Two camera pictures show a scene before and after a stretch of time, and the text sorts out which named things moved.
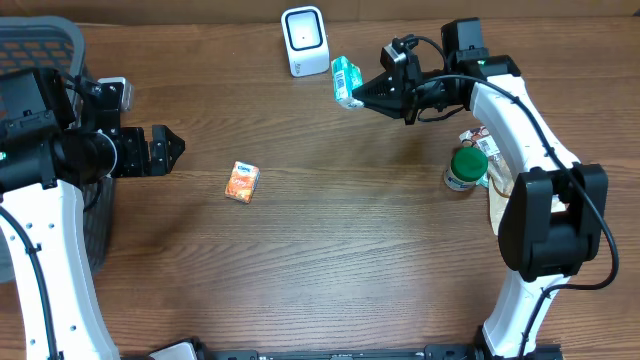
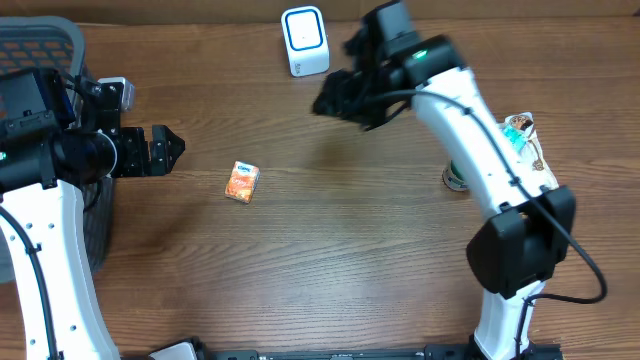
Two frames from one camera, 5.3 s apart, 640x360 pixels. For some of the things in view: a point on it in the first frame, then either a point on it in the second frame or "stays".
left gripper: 137,142 stays
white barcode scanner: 306,36 stays
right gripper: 404,96 → 341,93
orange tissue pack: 242,182 stays
